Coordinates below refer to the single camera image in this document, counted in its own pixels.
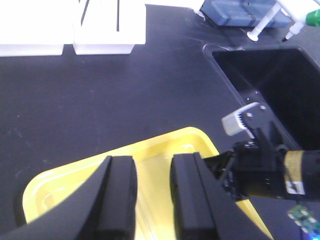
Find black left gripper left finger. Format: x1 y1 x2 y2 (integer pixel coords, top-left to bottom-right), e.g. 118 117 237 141
0 155 138 240

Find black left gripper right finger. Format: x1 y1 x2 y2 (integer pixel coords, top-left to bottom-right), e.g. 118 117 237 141
170 152 269 240

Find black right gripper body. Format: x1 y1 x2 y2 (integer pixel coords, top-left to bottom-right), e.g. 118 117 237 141
203 121 288 200

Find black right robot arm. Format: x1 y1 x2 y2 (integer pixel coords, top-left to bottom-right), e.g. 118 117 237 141
204 121 320 202

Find yellow plastic tray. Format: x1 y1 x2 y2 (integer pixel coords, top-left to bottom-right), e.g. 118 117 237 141
22 126 275 240

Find green circuit board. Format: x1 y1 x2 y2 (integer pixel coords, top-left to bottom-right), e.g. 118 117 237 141
287 204 320 237

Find black lab sink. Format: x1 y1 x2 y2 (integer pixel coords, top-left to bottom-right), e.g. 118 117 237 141
204 44 320 150

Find blue drying rack base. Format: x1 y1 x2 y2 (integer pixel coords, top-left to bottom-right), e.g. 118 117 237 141
199 0 298 28

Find white storage bin right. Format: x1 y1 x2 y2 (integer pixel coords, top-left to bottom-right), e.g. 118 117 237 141
72 0 147 56

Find white storage bin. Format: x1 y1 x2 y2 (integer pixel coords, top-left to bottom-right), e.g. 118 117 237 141
0 0 75 57
72 0 147 56

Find white storage bin middle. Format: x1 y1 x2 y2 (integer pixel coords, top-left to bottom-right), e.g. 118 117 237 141
0 0 75 57

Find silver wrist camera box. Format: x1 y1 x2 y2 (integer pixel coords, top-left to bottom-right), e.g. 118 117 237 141
221 102 267 139

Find black wire tripod stand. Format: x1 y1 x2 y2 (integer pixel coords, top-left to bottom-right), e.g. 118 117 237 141
80 0 120 32

